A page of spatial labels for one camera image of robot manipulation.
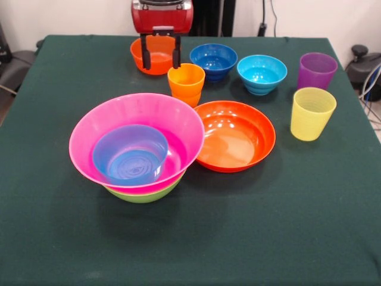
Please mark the light blue translucent bowl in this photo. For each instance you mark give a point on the light blue translucent bowl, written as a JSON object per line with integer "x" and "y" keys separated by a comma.
{"x": 131, "y": 167}

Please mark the large pink plastic bowl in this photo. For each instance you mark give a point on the large pink plastic bowl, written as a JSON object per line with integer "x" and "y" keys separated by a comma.
{"x": 178, "y": 125}

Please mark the purple plastic cup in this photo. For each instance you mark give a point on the purple plastic cup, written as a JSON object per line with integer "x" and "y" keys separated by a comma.
{"x": 317, "y": 74}

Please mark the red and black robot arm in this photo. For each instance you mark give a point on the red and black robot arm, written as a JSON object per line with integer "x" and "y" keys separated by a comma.
{"x": 160, "y": 1}

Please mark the yellow plastic cup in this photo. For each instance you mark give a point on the yellow plastic cup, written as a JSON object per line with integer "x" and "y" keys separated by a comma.
{"x": 311, "y": 119}

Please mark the red-orange shallow bowl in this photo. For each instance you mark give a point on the red-orange shallow bowl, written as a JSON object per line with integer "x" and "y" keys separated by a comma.
{"x": 238, "y": 140}

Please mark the green plastic bowl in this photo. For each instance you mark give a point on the green plastic bowl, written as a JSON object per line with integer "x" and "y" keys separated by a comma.
{"x": 143, "y": 197}

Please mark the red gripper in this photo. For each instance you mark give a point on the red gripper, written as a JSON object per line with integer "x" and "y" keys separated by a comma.
{"x": 162, "y": 18}

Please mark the cyan ribbed bowl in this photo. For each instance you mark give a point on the cyan ribbed bowl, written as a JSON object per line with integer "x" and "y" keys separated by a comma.
{"x": 262, "y": 74}

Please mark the dark grey chair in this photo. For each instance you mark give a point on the dark grey chair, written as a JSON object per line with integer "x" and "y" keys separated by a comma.
{"x": 16, "y": 68}

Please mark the dark green table cloth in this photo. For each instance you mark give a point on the dark green table cloth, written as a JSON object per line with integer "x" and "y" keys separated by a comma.
{"x": 238, "y": 223}

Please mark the orange plastic cup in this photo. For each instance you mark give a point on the orange plastic cup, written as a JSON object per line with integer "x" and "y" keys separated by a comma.
{"x": 186, "y": 80}
{"x": 192, "y": 101}

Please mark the dark blue ribbed bowl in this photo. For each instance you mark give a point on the dark blue ribbed bowl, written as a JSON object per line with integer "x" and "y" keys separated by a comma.
{"x": 212, "y": 62}

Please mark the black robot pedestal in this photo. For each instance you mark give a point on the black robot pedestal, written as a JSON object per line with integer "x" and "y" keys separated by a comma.
{"x": 208, "y": 18}

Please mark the orange translucent bowl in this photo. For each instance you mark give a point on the orange translucent bowl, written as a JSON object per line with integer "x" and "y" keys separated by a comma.
{"x": 160, "y": 62}

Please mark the black floor device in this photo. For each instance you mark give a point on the black floor device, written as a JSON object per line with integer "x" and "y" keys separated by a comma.
{"x": 363, "y": 68}

